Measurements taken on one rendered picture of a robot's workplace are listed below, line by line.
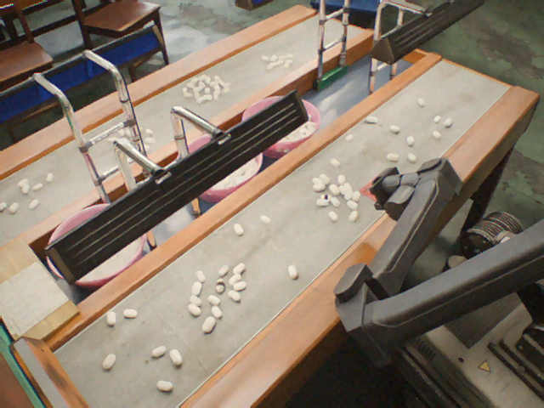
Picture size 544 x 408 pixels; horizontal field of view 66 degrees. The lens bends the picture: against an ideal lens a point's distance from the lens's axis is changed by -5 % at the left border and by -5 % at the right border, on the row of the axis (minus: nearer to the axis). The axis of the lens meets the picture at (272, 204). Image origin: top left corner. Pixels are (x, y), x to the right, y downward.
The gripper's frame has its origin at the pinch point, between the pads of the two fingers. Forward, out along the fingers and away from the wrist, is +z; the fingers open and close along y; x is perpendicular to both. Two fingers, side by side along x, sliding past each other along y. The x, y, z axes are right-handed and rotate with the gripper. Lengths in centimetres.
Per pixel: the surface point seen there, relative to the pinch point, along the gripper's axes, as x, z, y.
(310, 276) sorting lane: 10.9, 6.4, 21.8
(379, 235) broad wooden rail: 12.5, 0.1, 1.4
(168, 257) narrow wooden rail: -9, 28, 43
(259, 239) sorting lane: -0.3, 20.1, 21.8
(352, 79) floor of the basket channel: -19, 51, -69
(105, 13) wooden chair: -130, 221, -63
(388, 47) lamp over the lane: -27.9, -2.7, -29.3
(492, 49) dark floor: 27, 97, -281
